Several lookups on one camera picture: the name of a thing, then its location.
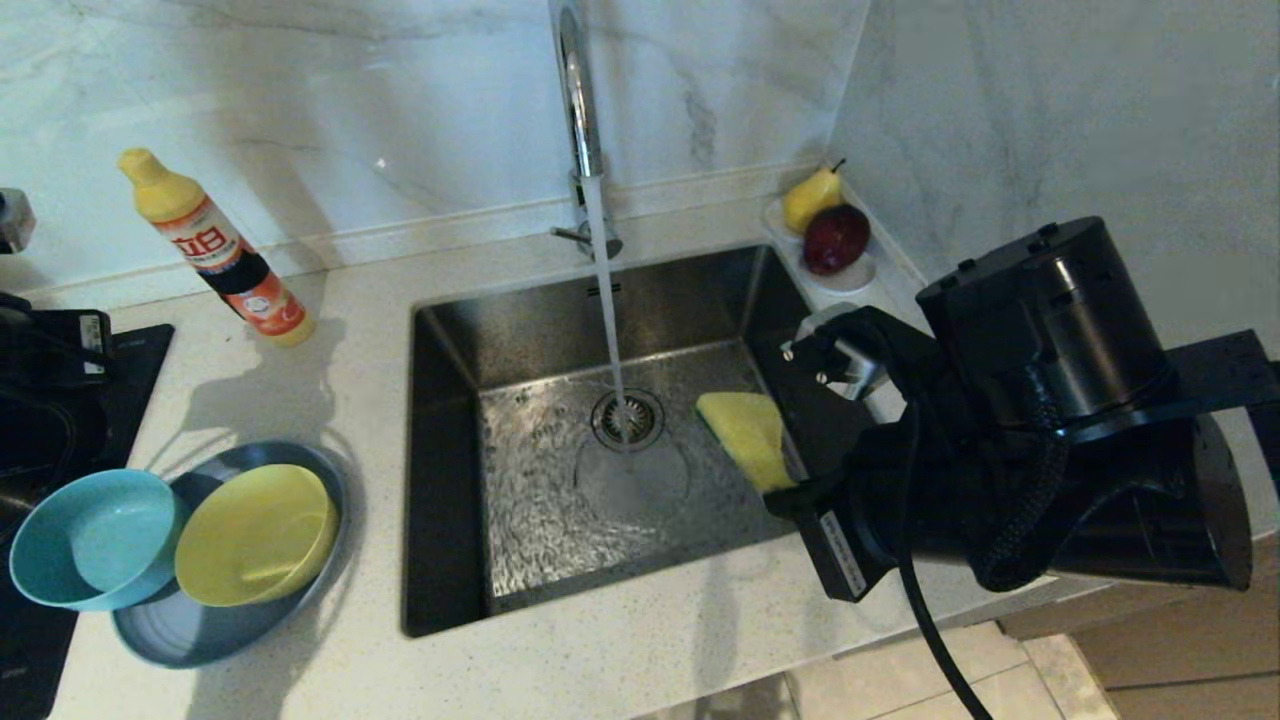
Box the yellow sponge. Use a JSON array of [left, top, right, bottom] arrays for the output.
[[696, 391, 802, 495]]

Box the teal plastic bowl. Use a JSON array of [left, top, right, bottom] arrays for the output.
[[9, 469, 189, 613]]

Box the white orange dish soap bottle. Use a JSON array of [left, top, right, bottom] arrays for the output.
[[118, 148, 317, 348]]

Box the chrome faucet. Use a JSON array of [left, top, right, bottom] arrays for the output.
[[553, 0, 624, 263]]

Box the round metal sink drain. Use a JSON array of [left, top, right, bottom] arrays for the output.
[[590, 388, 666, 453]]

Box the stainless steel sink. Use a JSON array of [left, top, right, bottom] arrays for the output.
[[402, 243, 901, 638]]

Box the black induction cooktop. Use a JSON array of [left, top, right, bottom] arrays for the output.
[[0, 323, 175, 720]]

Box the small white dish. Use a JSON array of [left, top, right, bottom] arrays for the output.
[[765, 198, 881, 296]]

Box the dark red apple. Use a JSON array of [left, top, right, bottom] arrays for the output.
[[801, 203, 871, 277]]

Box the yellow plastic bowl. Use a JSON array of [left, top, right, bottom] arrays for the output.
[[174, 463, 341, 608]]

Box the running water stream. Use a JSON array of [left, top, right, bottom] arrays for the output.
[[583, 178, 633, 449]]

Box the yellow pear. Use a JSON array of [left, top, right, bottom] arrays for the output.
[[781, 160, 846, 237]]

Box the blue-grey plate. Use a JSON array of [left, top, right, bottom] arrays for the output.
[[110, 440, 352, 669]]

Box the wooden cabinet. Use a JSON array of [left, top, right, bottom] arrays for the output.
[[1000, 535, 1280, 720]]

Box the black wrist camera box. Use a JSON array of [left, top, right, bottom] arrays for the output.
[[0, 187, 38, 255]]

